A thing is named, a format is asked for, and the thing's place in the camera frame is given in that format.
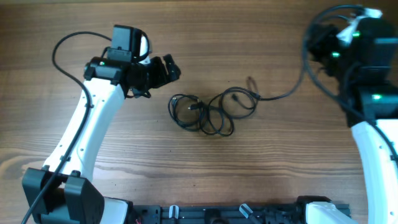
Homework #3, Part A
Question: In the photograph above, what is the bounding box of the black short USB cable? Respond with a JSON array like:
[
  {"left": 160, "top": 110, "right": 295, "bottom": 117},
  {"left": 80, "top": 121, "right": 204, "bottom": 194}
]
[{"left": 188, "top": 93, "right": 236, "bottom": 137}]

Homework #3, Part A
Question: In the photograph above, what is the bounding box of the black long USB cable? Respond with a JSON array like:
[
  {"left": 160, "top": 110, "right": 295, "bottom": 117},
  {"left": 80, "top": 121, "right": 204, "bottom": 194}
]
[{"left": 217, "top": 65, "right": 307, "bottom": 121}]

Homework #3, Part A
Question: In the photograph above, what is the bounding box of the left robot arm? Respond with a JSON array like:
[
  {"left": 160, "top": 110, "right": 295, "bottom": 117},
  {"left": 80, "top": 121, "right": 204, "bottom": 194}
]
[{"left": 22, "top": 25, "right": 181, "bottom": 223}]

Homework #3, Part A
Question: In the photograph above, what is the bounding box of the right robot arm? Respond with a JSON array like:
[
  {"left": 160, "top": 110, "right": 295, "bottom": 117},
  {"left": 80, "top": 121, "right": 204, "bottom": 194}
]
[{"left": 302, "top": 7, "right": 397, "bottom": 223}]

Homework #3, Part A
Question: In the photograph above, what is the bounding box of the right camera cable black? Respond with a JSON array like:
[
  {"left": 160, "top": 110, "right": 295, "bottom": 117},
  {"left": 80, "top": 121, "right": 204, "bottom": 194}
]
[{"left": 301, "top": 4, "right": 397, "bottom": 161}]

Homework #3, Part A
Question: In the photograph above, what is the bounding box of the camera cable black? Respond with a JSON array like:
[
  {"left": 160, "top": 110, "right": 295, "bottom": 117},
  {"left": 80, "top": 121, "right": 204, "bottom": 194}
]
[
  {"left": 21, "top": 30, "right": 113, "bottom": 224},
  {"left": 301, "top": 4, "right": 397, "bottom": 161}
]

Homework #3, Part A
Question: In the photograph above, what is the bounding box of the left camera cable black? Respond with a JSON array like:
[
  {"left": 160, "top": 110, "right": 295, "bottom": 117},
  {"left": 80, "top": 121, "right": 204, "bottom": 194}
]
[{"left": 21, "top": 30, "right": 113, "bottom": 224}]

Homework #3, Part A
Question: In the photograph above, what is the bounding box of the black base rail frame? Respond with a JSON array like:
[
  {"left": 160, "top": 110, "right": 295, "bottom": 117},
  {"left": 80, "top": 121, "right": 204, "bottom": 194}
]
[{"left": 130, "top": 203, "right": 352, "bottom": 224}]

